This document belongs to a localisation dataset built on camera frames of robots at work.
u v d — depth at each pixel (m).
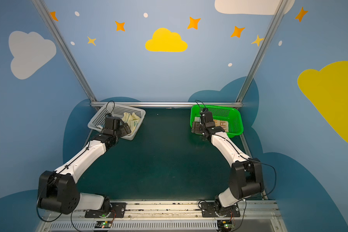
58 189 0.44
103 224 0.71
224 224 0.71
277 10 0.72
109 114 0.76
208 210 0.74
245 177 0.44
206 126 0.68
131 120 1.05
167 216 0.73
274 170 0.43
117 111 1.15
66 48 0.84
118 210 0.73
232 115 1.11
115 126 0.66
